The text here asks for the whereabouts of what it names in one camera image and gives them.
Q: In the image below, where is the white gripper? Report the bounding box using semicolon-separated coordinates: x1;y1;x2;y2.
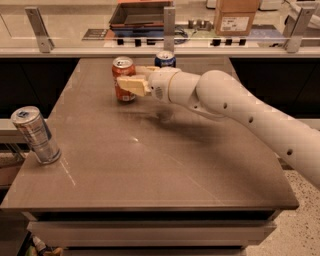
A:
117;66;180;103

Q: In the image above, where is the orange red coke can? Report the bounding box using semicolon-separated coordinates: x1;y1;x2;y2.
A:
112;56;136;102

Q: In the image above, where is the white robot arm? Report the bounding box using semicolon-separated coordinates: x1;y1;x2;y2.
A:
117;66;320;189

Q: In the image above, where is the blue pepsi can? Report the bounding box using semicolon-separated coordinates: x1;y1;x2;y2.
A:
154;50;176;68

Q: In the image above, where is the silver redbull can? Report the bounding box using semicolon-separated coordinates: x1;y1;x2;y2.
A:
11;106;61;164

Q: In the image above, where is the dark metal tray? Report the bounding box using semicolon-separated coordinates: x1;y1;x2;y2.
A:
109;0;173;28

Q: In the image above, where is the brown cardboard box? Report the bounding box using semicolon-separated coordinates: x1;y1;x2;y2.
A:
214;0;259;36

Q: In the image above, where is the grey table drawer front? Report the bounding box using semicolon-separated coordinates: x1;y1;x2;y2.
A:
28;221;276;247

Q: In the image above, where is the small bottle under table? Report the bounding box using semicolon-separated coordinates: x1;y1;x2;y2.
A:
32;236;47;256

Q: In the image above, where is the middle metal glass bracket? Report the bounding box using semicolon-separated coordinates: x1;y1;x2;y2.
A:
164;6;175;52

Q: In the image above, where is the metal glass bracket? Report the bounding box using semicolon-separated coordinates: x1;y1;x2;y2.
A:
164;6;175;52
25;6;54;53
283;7;315;53

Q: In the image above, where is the left metal glass bracket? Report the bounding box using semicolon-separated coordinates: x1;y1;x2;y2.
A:
25;6;54;53

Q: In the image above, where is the right metal glass bracket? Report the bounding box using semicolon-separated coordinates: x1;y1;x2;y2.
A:
283;7;315;53

